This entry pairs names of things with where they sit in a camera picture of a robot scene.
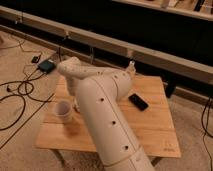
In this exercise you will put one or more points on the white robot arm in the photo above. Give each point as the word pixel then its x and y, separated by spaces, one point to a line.
pixel 97 91

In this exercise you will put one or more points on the white ceramic cup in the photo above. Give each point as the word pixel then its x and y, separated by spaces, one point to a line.
pixel 63 111

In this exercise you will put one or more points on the small clear bottle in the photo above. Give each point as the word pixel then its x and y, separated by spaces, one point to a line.
pixel 131 70

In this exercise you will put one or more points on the black smartphone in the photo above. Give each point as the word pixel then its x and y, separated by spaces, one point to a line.
pixel 138 102

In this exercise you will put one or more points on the teal power box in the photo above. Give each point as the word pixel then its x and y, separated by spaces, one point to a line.
pixel 46 66

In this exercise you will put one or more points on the wooden table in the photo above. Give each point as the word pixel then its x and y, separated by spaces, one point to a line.
pixel 153 127

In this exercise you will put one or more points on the small black adapter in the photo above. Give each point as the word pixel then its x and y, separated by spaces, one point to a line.
pixel 35 59

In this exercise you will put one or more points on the long wooden bench rail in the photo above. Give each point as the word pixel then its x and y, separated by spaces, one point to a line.
pixel 172 63

